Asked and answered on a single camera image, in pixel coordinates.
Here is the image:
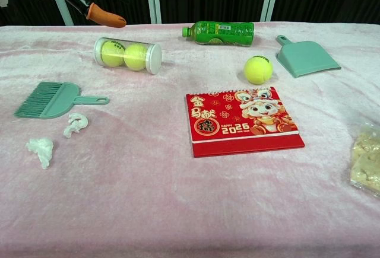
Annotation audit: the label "clear tennis ball tube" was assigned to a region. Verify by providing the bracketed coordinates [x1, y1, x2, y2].
[93, 37, 163, 75]

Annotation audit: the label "green plastic dustpan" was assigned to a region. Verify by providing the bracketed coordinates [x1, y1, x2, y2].
[275, 34, 342, 79]

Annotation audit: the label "red 2026 desk calendar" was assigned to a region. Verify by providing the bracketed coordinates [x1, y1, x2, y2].
[185, 85, 306, 158]

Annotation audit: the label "clear bag of snacks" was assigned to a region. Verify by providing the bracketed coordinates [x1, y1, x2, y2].
[349, 121, 380, 201]

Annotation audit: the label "loose yellow tennis ball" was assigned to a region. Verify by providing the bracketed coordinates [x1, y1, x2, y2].
[243, 55, 274, 85]

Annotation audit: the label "white tissue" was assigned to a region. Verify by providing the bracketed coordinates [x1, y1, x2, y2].
[26, 138, 55, 170]
[63, 112, 90, 139]

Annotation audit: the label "pink plush table cloth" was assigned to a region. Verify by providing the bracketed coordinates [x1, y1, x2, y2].
[0, 20, 380, 258]

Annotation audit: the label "green tea bottle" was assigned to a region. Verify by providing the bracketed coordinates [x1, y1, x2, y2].
[181, 21, 255, 47]

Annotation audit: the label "white double frame pole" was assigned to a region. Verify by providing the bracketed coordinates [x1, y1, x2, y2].
[144, 0, 163, 24]

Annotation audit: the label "yellow tennis ball in tube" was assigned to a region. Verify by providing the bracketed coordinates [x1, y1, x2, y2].
[123, 43, 148, 71]
[100, 40, 126, 68]

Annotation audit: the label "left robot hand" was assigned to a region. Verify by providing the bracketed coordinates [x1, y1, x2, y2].
[17, 0, 155, 29]

